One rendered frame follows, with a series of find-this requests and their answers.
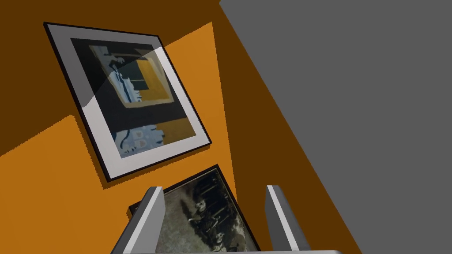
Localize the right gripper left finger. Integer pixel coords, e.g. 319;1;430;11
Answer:
110;186;166;254

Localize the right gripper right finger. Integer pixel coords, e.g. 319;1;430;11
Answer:
264;185;311;252

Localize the dark sepia framed picture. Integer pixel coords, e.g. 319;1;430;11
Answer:
128;164;262;253

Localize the white-matted abstract framed picture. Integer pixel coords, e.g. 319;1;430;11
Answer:
43;22;212;183

